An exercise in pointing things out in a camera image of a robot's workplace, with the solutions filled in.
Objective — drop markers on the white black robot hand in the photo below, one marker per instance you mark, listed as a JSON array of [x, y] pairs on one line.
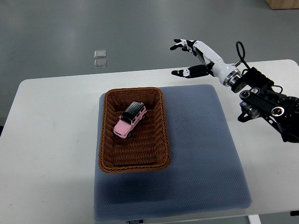
[[210, 63]]

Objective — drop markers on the pink toy car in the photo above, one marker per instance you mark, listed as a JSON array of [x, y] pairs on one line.
[[133, 114]]

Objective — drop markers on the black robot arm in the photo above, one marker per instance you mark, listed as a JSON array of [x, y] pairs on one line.
[[259, 100]]

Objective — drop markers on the brown wicker basket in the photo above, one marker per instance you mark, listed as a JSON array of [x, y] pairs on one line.
[[148, 149]]

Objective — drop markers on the wooden box corner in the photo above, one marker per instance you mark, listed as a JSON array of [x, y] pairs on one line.
[[283, 4]]

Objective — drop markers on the blue-grey cushion mat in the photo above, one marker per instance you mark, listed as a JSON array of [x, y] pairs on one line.
[[204, 174]]

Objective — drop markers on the lower floor socket plate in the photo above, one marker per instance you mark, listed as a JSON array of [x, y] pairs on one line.
[[100, 63]]

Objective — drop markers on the floor socket plate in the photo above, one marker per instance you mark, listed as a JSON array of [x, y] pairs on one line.
[[100, 53], [100, 63]]

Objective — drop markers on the upper floor socket plate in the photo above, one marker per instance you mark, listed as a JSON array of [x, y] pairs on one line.
[[100, 53]]

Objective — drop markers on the white table leg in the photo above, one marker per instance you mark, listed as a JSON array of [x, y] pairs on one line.
[[254, 219]]

